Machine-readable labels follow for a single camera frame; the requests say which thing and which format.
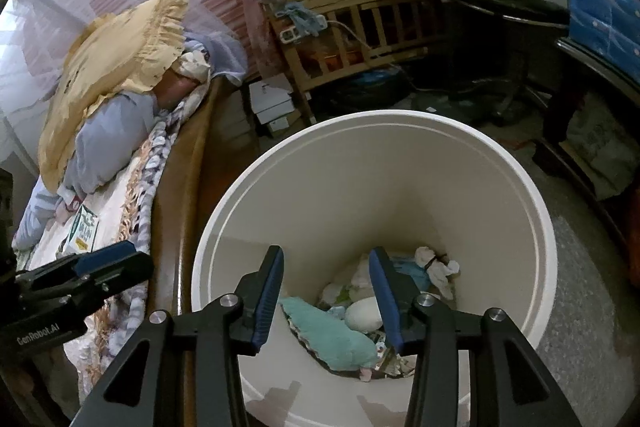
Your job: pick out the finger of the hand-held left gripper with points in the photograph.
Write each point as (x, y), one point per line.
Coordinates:
(132, 269)
(105, 257)

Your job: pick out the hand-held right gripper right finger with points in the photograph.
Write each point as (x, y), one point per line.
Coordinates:
(385, 302)

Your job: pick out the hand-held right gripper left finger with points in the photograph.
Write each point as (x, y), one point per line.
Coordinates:
(265, 297)

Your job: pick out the white rounded object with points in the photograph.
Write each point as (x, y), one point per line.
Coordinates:
(362, 314)

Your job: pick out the green and white carton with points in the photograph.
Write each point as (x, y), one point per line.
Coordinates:
(82, 229)

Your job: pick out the small green white wrapper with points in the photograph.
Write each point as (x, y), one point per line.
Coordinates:
(345, 287)

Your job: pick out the white knotted cloth black band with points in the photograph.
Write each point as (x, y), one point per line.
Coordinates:
(435, 264)

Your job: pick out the teal fuzzy sock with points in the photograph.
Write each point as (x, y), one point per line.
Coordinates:
(325, 327)

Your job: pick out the cream plastic bin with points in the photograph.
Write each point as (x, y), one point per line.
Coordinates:
(350, 167)

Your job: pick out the blue item in bin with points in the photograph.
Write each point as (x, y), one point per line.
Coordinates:
(412, 274)

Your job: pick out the pink textured bedspread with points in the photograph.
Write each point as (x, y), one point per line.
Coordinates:
(112, 212)

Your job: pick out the small pink socks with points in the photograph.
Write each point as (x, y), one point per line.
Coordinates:
(67, 207)

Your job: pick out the light blue blanket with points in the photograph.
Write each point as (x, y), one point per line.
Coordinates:
(32, 217)

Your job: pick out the white cardboard box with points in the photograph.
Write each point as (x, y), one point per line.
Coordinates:
(270, 99)
(285, 124)

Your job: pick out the yellow frilled pillow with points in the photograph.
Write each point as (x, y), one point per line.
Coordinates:
(110, 72)

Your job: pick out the dark bag under crib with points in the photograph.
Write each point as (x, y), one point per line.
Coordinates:
(370, 89)

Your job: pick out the grey white sack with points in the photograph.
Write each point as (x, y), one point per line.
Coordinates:
(600, 152)

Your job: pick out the white power strip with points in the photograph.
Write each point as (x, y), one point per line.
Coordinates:
(300, 32)

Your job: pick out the blue cloth on crib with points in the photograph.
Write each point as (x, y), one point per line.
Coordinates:
(302, 17)

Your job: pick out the dark wooden table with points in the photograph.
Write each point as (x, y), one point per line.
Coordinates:
(565, 72)

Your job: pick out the wooden baby crib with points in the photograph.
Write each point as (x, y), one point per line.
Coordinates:
(340, 12)

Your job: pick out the brown wooden bed frame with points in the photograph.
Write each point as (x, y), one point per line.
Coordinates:
(185, 187)

